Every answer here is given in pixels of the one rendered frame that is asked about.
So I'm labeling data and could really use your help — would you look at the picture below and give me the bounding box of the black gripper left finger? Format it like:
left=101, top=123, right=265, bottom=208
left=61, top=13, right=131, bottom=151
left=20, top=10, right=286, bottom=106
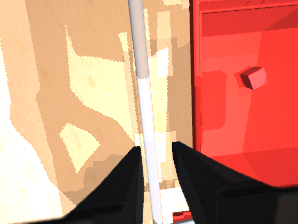
left=11, top=146, right=145, bottom=224

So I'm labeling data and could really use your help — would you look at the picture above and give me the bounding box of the red plastic tray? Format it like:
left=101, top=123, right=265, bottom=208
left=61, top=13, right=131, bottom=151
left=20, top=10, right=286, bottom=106
left=189, top=0, right=298, bottom=188

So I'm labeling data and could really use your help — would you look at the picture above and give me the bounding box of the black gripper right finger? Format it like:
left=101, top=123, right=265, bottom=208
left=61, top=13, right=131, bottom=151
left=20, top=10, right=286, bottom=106
left=172, top=141, right=298, bottom=224

